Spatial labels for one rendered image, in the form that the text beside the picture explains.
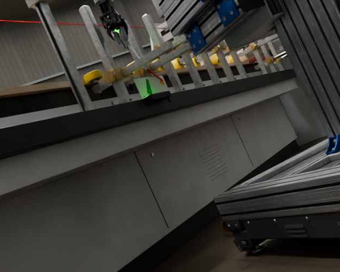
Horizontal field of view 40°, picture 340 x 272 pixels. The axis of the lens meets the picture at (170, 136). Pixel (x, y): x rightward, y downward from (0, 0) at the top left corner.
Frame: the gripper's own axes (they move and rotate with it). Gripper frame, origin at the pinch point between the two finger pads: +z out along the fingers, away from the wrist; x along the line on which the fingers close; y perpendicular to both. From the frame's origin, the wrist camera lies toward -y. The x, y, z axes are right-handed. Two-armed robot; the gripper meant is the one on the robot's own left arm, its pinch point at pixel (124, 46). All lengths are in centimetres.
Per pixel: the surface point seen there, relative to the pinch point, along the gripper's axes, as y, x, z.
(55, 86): 12.3, -31.1, 5.2
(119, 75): 3.2, -6.9, 11.0
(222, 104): -86, 23, 36
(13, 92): 34, -39, 5
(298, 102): -276, 81, 54
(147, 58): 5.0, 7.3, 9.9
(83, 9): 3.6, -9.0, -20.6
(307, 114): -275, 84, 68
